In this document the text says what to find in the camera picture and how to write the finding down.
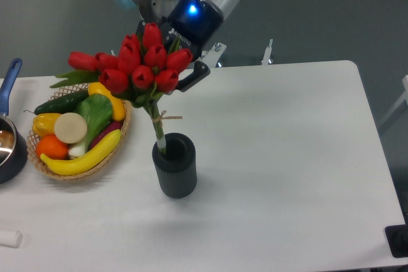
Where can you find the white cylinder object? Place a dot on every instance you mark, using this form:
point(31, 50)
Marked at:
point(10, 238)

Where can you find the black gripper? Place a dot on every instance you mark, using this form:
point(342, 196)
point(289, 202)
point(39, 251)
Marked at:
point(192, 21)

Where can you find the blue handled saucepan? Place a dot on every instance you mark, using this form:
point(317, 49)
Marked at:
point(13, 145)

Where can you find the purple eggplant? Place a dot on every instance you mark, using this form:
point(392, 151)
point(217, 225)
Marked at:
point(109, 128)

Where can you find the green bok choy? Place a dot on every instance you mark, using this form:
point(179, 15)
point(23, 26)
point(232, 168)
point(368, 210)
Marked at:
point(78, 128)

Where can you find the dark grey ribbed vase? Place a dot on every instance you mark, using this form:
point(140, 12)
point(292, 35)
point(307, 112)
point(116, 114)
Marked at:
point(176, 170)

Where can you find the orange fruit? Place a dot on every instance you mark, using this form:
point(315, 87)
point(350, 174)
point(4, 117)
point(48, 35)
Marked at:
point(52, 147)

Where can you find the red tulip bouquet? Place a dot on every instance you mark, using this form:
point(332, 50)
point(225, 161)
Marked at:
point(144, 70)

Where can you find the yellow bell pepper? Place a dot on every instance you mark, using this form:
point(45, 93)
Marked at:
point(43, 124)

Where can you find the black device at table edge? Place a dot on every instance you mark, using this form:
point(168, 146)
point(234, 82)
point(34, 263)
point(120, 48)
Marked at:
point(397, 240)

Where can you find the yellow banana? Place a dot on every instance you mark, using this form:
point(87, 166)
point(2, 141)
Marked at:
point(88, 160)

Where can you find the yellow squash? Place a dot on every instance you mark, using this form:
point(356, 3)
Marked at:
point(118, 109)

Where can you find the green cucumber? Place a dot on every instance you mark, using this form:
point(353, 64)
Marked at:
point(62, 104)

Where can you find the woven wicker basket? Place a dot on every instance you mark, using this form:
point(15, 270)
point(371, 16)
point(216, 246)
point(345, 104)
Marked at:
point(33, 139)

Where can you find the white furniture piece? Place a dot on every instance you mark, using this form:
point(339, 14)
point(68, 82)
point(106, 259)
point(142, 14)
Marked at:
point(400, 105)

